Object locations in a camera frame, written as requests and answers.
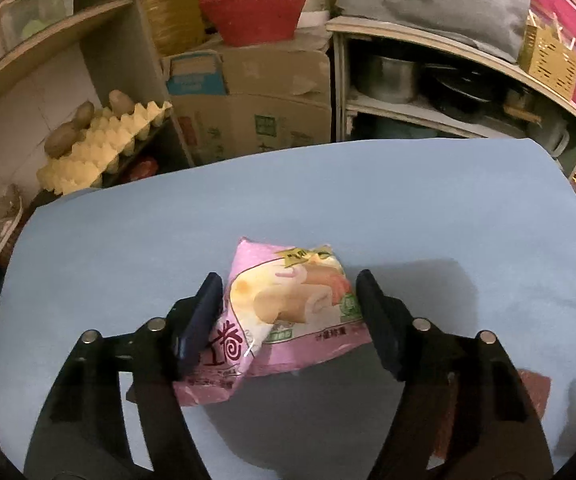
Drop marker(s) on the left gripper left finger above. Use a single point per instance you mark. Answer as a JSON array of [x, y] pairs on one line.
[[112, 412]]

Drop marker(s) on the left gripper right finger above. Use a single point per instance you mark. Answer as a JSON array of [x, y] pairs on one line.
[[426, 360]]

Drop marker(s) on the pink cake roll wrapper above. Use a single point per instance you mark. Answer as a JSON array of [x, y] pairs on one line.
[[284, 308]]

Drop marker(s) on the maroon small box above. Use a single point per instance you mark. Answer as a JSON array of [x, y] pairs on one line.
[[536, 385]]

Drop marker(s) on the yellow egg tray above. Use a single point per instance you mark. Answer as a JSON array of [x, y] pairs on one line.
[[106, 148]]

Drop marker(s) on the cardboard box under basin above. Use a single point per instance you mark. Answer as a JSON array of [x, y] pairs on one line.
[[232, 102]]

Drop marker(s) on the low white shelf cabinet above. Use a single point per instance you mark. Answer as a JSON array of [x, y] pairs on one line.
[[394, 80]]

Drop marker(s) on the yellow utensil holder box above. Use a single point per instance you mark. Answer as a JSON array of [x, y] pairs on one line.
[[547, 57]]

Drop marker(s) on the yellow oil jug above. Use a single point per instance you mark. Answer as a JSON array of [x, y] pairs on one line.
[[176, 25]]

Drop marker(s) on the red plastic basin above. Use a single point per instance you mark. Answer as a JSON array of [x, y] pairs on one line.
[[244, 23]]

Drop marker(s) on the wooden wall shelf unit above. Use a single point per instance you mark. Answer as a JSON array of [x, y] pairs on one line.
[[112, 52]]

